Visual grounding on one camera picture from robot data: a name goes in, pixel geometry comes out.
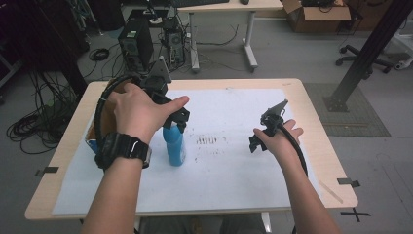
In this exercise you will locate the dark grey floor mat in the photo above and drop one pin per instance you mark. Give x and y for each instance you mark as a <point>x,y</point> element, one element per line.
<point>354,120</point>

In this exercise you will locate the person's left hand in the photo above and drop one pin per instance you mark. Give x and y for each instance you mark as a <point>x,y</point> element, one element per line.
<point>136,110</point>

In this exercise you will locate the white-legged desk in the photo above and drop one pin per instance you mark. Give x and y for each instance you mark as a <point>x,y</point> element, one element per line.
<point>248,35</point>

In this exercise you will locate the open-sided computer tower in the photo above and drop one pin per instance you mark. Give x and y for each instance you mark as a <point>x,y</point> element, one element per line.
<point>174,42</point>

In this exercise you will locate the large open cardboard box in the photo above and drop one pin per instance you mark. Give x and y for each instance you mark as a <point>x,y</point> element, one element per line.
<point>319,16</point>

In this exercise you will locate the black metal post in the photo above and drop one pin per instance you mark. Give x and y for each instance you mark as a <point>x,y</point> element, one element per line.
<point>367,55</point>

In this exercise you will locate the person's right hand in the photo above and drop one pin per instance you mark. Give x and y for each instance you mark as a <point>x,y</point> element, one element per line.
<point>281,143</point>

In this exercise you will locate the white table leg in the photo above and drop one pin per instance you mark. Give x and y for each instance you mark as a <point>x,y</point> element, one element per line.
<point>266,222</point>

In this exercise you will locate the black computer mouse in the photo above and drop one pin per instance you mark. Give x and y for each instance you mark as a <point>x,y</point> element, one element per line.
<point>244,1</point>

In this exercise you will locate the black computer tower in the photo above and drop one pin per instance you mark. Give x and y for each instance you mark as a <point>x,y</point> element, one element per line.
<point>136,44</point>

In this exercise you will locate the black office chair base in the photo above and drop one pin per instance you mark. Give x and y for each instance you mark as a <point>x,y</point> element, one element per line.
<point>360,58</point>

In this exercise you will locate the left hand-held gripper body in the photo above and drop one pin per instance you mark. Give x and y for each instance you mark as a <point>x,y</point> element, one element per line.
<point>159,73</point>

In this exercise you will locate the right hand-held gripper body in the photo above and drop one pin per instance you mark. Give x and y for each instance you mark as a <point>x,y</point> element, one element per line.
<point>273,114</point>

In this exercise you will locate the white table mat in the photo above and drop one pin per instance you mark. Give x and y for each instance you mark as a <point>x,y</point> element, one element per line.
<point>227,175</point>

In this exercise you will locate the black wrist watch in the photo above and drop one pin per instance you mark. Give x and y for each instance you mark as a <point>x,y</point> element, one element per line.
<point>121,149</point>

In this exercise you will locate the black tape strip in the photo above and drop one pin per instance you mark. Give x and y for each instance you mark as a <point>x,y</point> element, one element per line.
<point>348,182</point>
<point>48,170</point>

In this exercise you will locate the black keyboard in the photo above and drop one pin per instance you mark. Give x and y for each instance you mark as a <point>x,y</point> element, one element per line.
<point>198,2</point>

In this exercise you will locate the blue bottle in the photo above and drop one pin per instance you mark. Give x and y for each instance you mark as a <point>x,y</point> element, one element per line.
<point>174,146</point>

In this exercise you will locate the black tape cross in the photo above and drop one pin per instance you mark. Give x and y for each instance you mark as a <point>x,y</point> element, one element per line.
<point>355,214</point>

